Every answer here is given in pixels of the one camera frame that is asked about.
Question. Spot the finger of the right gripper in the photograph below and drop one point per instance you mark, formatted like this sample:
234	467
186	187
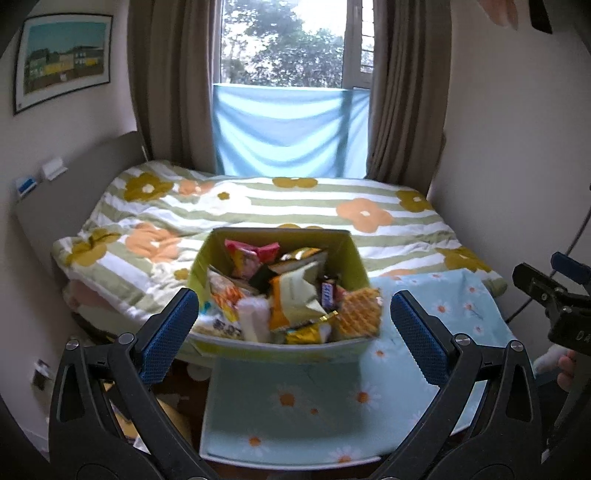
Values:
570	268
543	290

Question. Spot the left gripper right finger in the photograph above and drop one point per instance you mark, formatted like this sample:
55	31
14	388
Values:
484	422

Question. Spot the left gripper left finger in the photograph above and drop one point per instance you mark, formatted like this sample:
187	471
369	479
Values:
105	422

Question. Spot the orange yellow snack bag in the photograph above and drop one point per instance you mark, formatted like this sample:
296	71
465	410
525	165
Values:
218	316

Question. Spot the clear waffle cookie pack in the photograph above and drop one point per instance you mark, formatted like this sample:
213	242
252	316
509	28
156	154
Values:
360	314

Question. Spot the white roll snack pack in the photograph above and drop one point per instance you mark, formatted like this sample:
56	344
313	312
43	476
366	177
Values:
253	318

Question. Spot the gold foil snack bag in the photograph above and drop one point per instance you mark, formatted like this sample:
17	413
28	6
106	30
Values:
314	333

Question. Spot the green cardboard box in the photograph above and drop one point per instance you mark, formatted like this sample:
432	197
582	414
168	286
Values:
337	256

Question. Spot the cream orange snack bag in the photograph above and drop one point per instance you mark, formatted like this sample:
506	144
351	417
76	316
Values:
295	298

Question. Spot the snickers bar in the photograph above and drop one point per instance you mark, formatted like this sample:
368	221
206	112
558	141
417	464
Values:
328	296

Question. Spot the pink striped snack bag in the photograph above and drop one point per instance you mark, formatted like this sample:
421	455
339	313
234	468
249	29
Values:
247	259

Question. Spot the person's hand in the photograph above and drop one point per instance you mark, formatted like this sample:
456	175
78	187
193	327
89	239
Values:
567	366

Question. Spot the white plush toy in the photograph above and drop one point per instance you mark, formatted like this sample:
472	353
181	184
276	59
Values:
548	362

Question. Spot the light blue daisy tablecloth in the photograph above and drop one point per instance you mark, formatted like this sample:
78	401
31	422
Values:
302	417

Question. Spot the floral striped quilt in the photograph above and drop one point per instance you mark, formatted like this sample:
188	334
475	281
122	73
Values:
138	244

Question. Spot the grey bed headboard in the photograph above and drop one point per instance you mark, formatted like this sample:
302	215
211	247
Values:
58	208

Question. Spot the right beige curtain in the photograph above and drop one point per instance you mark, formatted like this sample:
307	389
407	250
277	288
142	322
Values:
409	93

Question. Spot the beige curtain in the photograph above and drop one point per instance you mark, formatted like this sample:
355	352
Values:
173	50
409	93

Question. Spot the blue white box on headboard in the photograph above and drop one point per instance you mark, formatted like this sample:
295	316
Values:
25	185

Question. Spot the blue window cloth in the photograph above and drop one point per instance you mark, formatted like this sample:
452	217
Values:
290	131

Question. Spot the framed landscape picture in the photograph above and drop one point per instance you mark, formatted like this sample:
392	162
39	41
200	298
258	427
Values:
59	54

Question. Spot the left beige curtain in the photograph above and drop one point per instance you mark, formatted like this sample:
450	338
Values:
173	50

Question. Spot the window frame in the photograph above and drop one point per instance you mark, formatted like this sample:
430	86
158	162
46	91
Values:
303	44

